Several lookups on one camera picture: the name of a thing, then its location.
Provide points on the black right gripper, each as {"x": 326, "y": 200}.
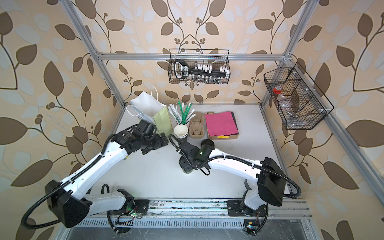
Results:
{"x": 192, "y": 167}

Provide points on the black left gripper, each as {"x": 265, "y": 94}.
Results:
{"x": 158, "y": 137}

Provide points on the brown pulp cup carrier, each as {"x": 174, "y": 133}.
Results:
{"x": 197, "y": 128}

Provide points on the stack of paper cups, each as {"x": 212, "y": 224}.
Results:
{"x": 181, "y": 132}

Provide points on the black plastic cup lid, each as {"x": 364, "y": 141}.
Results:
{"x": 183, "y": 162}

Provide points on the green paper coffee cup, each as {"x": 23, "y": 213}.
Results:
{"x": 187, "y": 170}

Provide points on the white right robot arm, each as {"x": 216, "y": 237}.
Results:
{"x": 266, "y": 182}

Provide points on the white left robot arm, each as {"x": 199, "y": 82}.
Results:
{"x": 69, "y": 199}

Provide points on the pink straw holder cup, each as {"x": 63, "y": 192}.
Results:
{"x": 183, "y": 123}

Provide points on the white wrapped straw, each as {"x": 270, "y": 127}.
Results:
{"x": 174, "y": 113}

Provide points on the green white paper gift bag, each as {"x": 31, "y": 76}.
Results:
{"x": 147, "y": 107}

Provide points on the magenta paper napkin stack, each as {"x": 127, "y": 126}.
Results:
{"x": 221, "y": 123}

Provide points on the green wrapped straw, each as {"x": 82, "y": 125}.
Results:
{"x": 184, "y": 110}

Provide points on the grey tape roll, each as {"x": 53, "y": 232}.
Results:
{"x": 246, "y": 186}

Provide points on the black handheld tool in basket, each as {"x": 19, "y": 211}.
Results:
{"x": 183, "y": 70}

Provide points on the red capped clear bottle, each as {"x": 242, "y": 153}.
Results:
{"x": 278, "y": 91}

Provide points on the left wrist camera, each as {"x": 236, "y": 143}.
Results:
{"x": 146, "y": 128}

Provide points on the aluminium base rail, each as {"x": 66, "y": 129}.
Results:
{"x": 185, "y": 208}

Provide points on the black wire basket rear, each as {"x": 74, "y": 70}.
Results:
{"x": 215, "y": 57}

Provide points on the black wire basket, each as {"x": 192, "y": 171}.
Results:
{"x": 305, "y": 105}
{"x": 215, "y": 57}

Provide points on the black wire basket right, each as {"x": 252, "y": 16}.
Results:
{"x": 305, "y": 105}

